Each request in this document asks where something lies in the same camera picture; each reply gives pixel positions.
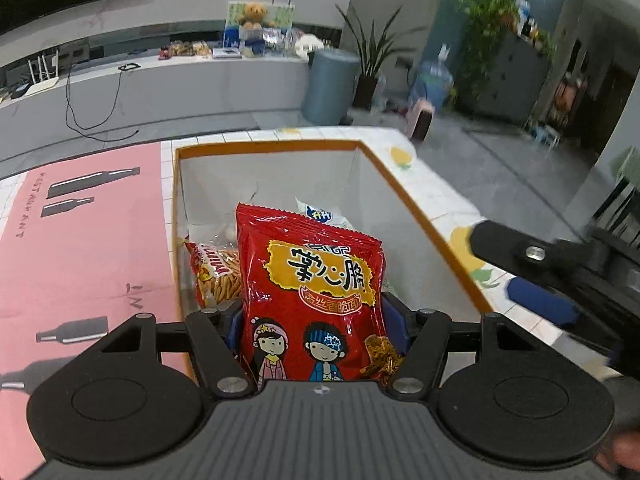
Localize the red yellow pretzel stick bag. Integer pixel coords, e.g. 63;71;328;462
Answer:
184;240;242;309

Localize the red cartoon noodle snack bag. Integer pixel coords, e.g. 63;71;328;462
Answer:
235;204;387;388

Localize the white chips snack bag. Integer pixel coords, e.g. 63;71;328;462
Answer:
296;200;354;230

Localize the person's right hand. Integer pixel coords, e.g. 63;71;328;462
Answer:
594;374;640;478

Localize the orange rimmed white storage box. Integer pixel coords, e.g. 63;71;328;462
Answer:
172;140;492;322

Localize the pink restaurant table mat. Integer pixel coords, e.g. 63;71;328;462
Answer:
1;142;178;479

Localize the pink small heater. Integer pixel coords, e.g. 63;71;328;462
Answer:
406;99;435;143

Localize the dark grey drawer cabinet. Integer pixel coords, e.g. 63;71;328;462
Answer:
472;32;550;124

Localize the blue water jug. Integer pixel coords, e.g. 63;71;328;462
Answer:
409;44;454;110

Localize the trailing green ivy plant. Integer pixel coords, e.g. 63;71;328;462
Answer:
456;0;555;113

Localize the tall leafy potted plant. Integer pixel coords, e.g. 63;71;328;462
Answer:
335;6;428;110

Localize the grey round trash bin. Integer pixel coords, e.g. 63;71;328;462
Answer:
302;49;360;126

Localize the white wifi router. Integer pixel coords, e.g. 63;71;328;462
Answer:
25;52;60;96

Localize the brown teddy bear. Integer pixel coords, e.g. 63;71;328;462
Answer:
238;2;276;29

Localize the black cable on counter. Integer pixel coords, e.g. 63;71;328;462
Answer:
63;62;142;143

